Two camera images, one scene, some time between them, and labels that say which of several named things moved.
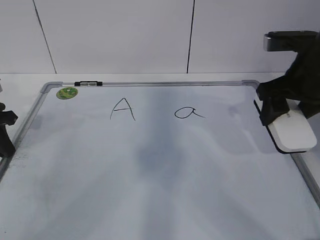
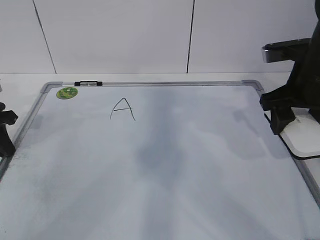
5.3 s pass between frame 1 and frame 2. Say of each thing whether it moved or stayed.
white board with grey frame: stayed
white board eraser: moved
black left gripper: stayed
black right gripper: moved
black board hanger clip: stayed
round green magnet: stayed
